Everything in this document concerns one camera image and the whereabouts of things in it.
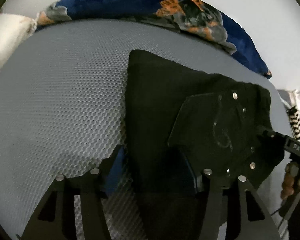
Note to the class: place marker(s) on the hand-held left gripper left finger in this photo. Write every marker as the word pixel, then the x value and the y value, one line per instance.
pixel 115 175

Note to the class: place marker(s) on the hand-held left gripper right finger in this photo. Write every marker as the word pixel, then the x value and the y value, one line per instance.
pixel 191 177

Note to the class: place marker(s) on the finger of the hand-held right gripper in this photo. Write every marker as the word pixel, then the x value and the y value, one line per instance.
pixel 271 133

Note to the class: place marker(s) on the black pants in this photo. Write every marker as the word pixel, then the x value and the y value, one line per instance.
pixel 152 100

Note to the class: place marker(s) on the person's right hand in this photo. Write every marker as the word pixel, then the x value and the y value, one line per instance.
pixel 288 180

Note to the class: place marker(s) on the zebra striped cloth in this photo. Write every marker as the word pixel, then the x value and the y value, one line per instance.
pixel 295 120

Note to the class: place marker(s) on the white plastic bag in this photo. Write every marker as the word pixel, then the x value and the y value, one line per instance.
pixel 292 96

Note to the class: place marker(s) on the grey mesh mattress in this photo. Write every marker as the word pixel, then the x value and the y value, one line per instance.
pixel 65 92

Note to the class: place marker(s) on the blue printed blanket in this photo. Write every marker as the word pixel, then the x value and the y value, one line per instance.
pixel 115 5

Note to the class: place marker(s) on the white patterned pillow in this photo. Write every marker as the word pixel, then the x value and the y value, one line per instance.
pixel 7 35

